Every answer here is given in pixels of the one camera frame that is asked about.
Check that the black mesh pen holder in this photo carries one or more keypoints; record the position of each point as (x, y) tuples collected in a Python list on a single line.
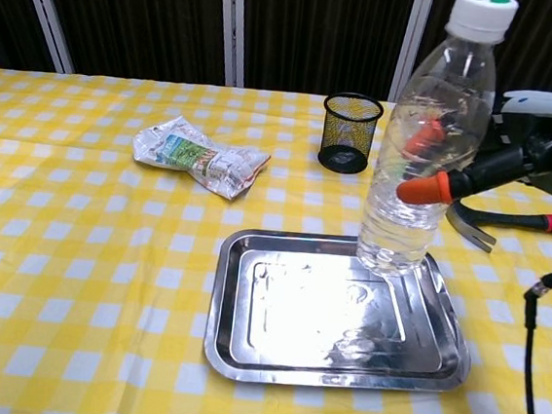
[(350, 141)]

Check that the transparent plastic bottle white cap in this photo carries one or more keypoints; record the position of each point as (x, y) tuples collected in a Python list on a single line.
[(422, 216)]

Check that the yellow white checkered tablecloth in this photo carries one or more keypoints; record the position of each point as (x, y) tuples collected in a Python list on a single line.
[(103, 273)]

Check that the white partition frame post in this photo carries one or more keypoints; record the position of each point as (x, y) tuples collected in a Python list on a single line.
[(413, 44), (233, 27), (43, 8)]

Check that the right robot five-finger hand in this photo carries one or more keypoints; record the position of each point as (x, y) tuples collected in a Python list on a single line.
[(500, 162)]

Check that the white crumpled snack bag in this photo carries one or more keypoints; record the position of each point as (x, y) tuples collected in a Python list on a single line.
[(193, 157)]

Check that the stainless steel rectangular tray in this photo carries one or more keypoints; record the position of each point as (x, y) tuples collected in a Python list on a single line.
[(295, 316)]

